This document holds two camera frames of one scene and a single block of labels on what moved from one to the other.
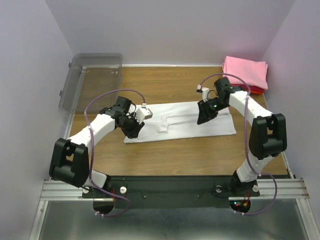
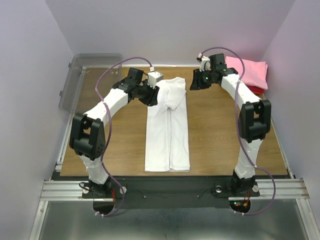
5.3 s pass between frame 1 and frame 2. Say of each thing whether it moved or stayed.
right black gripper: moved
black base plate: stayed
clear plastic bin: stayed
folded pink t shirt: stayed
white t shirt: moved
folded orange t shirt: stayed
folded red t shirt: stayed
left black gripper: moved
